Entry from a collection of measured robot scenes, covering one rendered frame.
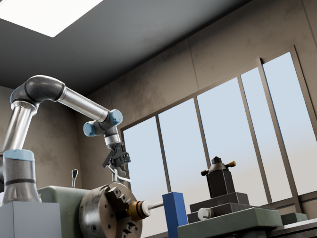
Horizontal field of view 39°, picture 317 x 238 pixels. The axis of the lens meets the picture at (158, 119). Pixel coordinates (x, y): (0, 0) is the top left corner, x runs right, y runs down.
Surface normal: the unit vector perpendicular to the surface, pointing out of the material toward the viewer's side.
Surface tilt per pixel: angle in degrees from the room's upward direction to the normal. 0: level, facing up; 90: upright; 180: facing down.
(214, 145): 90
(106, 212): 90
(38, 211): 90
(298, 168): 90
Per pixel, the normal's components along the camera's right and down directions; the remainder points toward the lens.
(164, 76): -0.65, -0.17
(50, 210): 0.74, -0.35
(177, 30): 0.16, 0.92
